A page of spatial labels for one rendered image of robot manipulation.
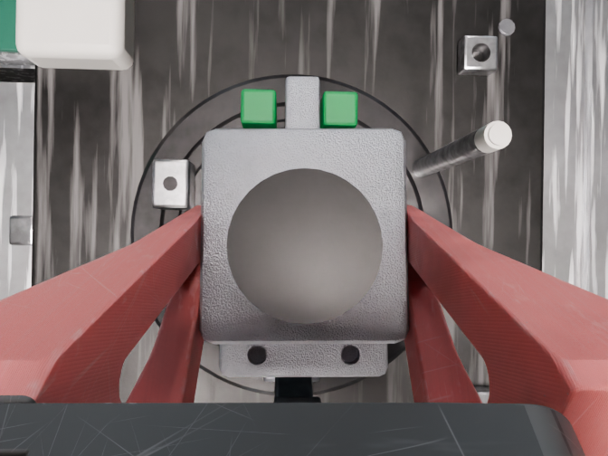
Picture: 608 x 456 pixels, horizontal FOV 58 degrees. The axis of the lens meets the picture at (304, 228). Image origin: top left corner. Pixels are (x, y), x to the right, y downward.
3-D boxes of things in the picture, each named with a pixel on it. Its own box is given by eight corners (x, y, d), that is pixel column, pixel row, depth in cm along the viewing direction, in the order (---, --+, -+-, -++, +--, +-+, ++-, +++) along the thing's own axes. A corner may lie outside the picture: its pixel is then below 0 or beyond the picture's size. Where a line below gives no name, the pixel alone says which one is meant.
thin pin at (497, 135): (430, 177, 24) (513, 148, 15) (412, 176, 24) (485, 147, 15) (430, 159, 24) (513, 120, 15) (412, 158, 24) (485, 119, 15)
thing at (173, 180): (194, 210, 23) (188, 208, 22) (158, 209, 23) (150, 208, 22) (195, 163, 23) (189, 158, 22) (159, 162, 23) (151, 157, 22)
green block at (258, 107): (276, 147, 24) (275, 124, 19) (248, 146, 24) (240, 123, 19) (277, 118, 24) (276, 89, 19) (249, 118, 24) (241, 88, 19)
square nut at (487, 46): (489, 76, 26) (498, 70, 25) (456, 75, 26) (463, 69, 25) (489, 42, 26) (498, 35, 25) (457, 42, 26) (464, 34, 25)
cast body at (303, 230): (374, 360, 17) (424, 417, 10) (232, 361, 17) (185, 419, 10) (369, 98, 18) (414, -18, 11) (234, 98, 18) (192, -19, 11)
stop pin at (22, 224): (67, 243, 29) (33, 245, 25) (44, 242, 29) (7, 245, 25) (67, 217, 29) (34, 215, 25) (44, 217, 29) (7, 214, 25)
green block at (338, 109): (341, 147, 24) (357, 126, 19) (313, 147, 24) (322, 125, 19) (341, 120, 24) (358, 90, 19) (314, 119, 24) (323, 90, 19)
